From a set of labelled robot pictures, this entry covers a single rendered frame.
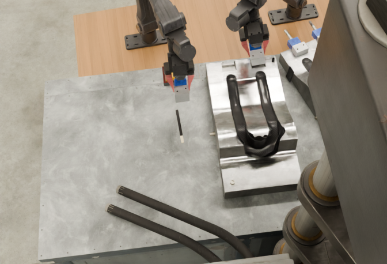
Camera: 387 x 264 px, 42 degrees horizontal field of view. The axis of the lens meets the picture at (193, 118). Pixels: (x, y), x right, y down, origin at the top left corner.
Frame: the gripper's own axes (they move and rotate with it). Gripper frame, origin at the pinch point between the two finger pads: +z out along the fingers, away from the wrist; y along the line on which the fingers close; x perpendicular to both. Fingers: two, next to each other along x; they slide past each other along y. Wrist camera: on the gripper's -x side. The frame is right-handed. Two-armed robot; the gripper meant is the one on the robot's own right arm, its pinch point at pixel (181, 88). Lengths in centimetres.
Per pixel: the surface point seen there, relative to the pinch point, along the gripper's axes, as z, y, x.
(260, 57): -4.4, 29.2, 8.0
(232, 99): 7.5, 17.9, 1.2
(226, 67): 1.8, 17.8, 15.6
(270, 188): 25.8, 25.2, -27.4
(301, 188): -22, 19, -83
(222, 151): 14.9, 10.8, -19.0
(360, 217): -44, 17, -114
